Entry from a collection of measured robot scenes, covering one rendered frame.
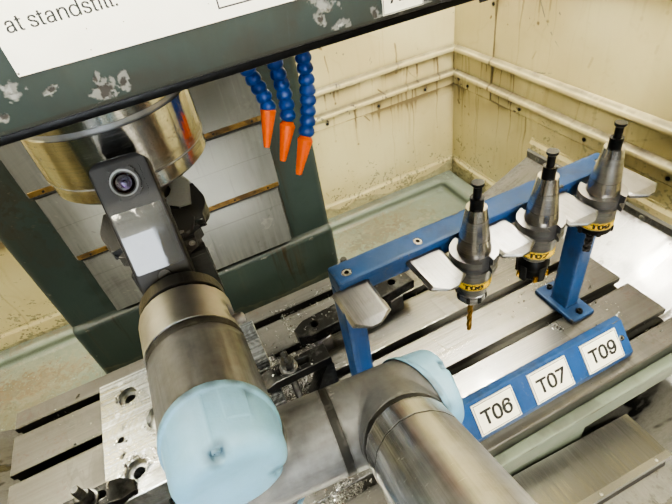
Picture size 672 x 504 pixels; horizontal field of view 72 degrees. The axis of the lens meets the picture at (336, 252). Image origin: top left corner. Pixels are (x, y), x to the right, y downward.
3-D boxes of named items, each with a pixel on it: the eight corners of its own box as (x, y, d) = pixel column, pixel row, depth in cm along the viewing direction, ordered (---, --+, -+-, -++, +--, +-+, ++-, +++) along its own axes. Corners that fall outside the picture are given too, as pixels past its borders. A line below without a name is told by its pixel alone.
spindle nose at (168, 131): (195, 113, 56) (155, 6, 48) (222, 171, 44) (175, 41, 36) (60, 155, 53) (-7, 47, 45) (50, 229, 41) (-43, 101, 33)
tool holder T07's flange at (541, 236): (543, 213, 67) (545, 199, 65) (573, 236, 62) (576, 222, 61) (505, 226, 66) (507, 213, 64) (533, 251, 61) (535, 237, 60)
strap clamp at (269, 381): (341, 391, 84) (328, 341, 74) (274, 424, 81) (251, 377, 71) (333, 377, 86) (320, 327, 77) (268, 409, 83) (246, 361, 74)
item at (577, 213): (605, 218, 63) (606, 213, 62) (575, 232, 62) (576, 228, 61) (565, 194, 68) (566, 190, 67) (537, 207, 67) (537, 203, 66)
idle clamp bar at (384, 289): (415, 301, 98) (414, 280, 93) (308, 362, 90) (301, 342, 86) (401, 288, 101) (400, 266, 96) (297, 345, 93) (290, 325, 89)
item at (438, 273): (472, 281, 58) (472, 277, 57) (436, 298, 57) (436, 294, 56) (439, 251, 63) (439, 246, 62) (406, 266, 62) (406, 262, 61)
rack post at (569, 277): (594, 313, 88) (637, 184, 69) (572, 325, 87) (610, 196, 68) (554, 282, 96) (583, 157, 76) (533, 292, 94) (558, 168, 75)
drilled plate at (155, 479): (300, 432, 75) (293, 416, 72) (122, 523, 68) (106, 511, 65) (258, 336, 91) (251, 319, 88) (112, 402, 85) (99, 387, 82)
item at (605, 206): (598, 186, 69) (602, 172, 68) (633, 205, 65) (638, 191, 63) (565, 201, 68) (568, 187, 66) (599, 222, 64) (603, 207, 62)
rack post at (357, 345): (395, 419, 78) (381, 303, 59) (368, 434, 77) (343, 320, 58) (368, 375, 86) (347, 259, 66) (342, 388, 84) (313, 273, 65)
